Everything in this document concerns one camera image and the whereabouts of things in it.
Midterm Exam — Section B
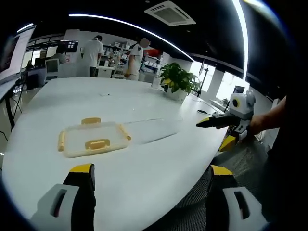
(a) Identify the long ceiling light strip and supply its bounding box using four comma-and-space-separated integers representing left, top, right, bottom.
231, 0, 249, 81
68, 13, 194, 62

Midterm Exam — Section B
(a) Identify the white storage shelf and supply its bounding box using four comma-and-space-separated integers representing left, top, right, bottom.
141, 54, 165, 77

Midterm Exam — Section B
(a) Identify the person's dark clothing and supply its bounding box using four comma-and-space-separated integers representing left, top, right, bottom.
261, 95, 308, 231

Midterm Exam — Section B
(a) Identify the black tripod stand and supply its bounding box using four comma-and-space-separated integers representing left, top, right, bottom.
196, 59, 209, 97

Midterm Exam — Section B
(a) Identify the person's right hand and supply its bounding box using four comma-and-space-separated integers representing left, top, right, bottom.
249, 113, 268, 141

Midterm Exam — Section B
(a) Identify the white plant pot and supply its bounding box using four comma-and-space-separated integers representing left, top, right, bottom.
167, 86, 189, 104

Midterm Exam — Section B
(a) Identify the green potted plant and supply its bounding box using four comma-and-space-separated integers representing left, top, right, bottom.
159, 62, 202, 95

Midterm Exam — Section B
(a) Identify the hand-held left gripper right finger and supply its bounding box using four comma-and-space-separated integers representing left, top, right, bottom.
205, 165, 268, 231

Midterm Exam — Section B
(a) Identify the black mesh chair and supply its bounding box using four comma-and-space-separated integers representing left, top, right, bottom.
154, 138, 269, 231

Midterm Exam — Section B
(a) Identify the dark wall monitor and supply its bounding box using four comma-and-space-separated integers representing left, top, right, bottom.
59, 40, 80, 54

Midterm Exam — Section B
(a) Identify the large projection screen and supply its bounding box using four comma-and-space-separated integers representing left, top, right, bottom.
0, 25, 37, 83

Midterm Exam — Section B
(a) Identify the clear plastic buckle container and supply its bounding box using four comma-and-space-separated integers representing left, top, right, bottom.
57, 117, 132, 159

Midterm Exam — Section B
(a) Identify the ceiling air conditioner vent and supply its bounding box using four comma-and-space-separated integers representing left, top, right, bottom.
144, 0, 197, 26

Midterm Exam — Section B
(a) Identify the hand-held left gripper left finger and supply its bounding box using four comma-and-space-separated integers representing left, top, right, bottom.
30, 163, 97, 231

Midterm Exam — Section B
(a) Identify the yellow plastic buckle clasp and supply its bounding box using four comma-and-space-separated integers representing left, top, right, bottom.
84, 138, 111, 150
81, 117, 102, 125
119, 124, 132, 141
57, 129, 66, 152

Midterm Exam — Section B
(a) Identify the white chair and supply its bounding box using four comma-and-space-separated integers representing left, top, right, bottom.
45, 58, 60, 80

